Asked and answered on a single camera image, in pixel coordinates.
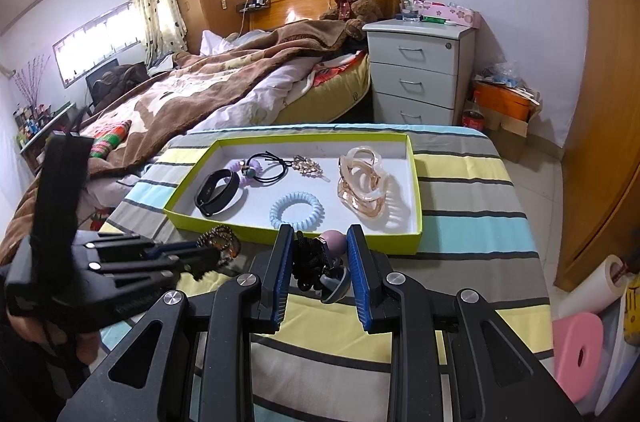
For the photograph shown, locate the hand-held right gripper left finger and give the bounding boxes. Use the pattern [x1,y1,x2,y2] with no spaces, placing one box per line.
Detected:
[56,223,296,422]

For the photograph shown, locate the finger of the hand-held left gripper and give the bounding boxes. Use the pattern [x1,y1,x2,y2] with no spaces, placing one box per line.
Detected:
[87,247,224,282]
[72,232,201,257]

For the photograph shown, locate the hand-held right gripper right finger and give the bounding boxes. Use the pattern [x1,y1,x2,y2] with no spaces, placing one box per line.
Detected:
[346,223,583,422]

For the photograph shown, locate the black hair tie with charms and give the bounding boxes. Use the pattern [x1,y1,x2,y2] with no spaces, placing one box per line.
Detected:
[292,229,351,305]

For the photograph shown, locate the black wristband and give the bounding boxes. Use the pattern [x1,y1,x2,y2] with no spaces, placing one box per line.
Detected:
[194,169,247,217]

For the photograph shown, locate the blue spiral hair tie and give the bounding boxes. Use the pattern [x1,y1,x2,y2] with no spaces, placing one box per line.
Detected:
[270,191,323,230]

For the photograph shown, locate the green cardboard tray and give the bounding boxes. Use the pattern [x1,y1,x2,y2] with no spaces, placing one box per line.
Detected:
[164,132,423,255]

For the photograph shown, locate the purple spiral hair tie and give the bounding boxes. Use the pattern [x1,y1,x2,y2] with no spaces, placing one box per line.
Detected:
[227,155,263,188]

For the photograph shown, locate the black hair tie with bead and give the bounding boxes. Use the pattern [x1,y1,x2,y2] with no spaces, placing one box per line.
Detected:
[242,152,293,188]

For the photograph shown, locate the gold hair pin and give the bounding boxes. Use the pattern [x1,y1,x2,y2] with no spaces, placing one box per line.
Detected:
[291,155,331,183]

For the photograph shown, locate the clear hair claw clip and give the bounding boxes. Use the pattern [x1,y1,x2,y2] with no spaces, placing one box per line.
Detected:
[337,145,391,219]

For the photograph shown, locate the person's left forearm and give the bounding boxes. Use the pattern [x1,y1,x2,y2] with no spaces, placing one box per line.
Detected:
[0,327,91,422]

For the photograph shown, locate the person's left hand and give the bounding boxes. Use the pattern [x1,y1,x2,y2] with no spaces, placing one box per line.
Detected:
[7,312,103,365]

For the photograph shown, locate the cluttered shelf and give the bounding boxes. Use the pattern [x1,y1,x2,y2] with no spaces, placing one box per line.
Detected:
[12,102,76,173]

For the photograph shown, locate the red green striped pillow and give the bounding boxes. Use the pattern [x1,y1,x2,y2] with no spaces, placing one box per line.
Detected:
[90,119,133,160]

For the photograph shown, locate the striped cloth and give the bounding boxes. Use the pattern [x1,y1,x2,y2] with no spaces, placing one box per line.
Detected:
[97,125,556,422]

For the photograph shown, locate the pink flower branches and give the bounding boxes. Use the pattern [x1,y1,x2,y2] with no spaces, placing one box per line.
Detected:
[15,55,51,113]

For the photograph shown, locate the dark chair with clothes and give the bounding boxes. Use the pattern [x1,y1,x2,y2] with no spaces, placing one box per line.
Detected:
[86,60,151,113]

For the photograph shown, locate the brown printed blanket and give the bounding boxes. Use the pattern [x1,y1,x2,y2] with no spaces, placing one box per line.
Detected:
[0,20,368,263]

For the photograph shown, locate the window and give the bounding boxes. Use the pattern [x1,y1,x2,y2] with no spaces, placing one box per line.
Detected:
[52,2,133,88]

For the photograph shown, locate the pale lilac quilt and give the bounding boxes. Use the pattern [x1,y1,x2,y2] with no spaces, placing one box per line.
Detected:
[200,57,321,133]

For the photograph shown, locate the yellow mattress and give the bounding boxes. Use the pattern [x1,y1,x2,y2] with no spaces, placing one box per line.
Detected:
[285,52,373,125]

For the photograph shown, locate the cola bottle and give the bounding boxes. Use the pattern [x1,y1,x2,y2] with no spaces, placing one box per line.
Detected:
[462,100,486,133]

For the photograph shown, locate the cardboard box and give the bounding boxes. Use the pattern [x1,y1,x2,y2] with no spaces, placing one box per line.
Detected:
[482,105,543,163]

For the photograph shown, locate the grey nightstand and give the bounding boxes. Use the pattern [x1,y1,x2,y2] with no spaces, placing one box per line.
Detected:
[362,20,476,128]

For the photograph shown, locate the pink stool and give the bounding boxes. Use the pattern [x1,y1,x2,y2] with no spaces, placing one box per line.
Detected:
[552,315,606,403]

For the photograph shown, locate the orange box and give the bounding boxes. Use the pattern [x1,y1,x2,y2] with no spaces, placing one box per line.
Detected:
[474,82,533,123]

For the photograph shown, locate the dotted curtain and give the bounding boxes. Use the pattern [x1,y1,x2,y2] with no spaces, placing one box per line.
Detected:
[125,0,188,66]

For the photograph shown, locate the white paper roll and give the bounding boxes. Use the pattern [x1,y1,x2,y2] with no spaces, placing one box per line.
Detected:
[557,255,626,320]

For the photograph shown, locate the clear plastic bag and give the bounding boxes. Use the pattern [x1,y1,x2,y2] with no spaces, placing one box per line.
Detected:
[475,62,523,86]

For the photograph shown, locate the wooden bed headboard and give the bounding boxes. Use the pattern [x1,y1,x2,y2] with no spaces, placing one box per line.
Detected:
[240,0,398,36]

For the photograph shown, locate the yellow toy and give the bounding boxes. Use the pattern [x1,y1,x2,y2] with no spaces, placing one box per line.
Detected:
[622,272,640,348]

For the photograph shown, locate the pink flowered box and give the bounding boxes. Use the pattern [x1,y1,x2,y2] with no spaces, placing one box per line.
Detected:
[417,0,482,28]

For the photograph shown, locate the large wooden wardrobe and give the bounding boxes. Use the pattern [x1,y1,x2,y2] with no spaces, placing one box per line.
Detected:
[555,0,640,293]

